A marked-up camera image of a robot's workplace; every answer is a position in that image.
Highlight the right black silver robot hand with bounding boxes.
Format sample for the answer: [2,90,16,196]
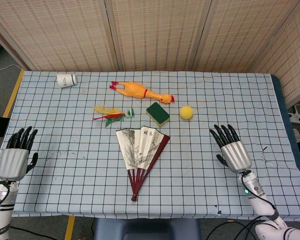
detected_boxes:
[209,124,253,174]

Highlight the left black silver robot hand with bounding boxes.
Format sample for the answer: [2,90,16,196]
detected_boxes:
[0,126,39,181]

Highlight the paper folding fan red ribs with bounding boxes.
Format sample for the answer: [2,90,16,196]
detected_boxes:
[115,126,171,202]

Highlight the yellow foam ball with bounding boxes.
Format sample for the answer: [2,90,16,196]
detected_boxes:
[179,105,195,121]

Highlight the blue checkered tablecloth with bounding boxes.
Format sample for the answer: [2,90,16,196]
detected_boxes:
[0,70,300,220]

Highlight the green yellow scouring sponge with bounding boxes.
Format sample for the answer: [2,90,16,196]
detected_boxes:
[146,101,171,127]

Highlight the white paper cup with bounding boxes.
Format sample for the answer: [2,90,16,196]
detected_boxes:
[56,72,78,89]

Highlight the colourful feather shuttlecock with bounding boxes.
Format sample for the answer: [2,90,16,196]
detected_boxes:
[93,104,136,129]

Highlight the yellow rubber chicken toy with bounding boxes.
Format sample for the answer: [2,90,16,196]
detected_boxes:
[109,80,176,104]

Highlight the black floor cable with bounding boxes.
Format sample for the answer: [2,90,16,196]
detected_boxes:
[206,216,266,240]

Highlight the white floor cable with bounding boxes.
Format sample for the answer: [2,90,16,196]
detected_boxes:
[0,64,23,76]

